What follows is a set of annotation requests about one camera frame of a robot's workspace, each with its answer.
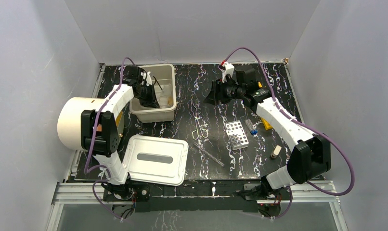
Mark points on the metal perforated tube rack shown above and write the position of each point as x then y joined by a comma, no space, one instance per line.
236,135

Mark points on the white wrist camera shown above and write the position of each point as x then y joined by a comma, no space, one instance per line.
227,71
146,79

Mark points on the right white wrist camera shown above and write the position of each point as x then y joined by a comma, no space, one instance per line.
227,71

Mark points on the white cylindrical centrifuge drum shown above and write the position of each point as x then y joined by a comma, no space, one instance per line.
69,122

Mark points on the beige plastic bin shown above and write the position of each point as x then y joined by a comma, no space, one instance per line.
165,74

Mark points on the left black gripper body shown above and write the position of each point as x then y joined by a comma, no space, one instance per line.
150,96

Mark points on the metal crucible tongs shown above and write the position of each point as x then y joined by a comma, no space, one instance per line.
199,131

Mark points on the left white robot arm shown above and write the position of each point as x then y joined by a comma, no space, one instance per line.
130,77

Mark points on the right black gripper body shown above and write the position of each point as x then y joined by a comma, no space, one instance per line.
228,91

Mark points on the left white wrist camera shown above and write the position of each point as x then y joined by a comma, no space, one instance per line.
146,79

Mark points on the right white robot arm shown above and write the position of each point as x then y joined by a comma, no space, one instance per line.
310,155

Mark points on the white bin lid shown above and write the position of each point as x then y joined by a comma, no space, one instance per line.
156,160

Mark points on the yellow test tube rack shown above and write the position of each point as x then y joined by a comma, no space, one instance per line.
265,122

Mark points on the blue capped vial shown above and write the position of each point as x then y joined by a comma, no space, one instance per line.
251,126

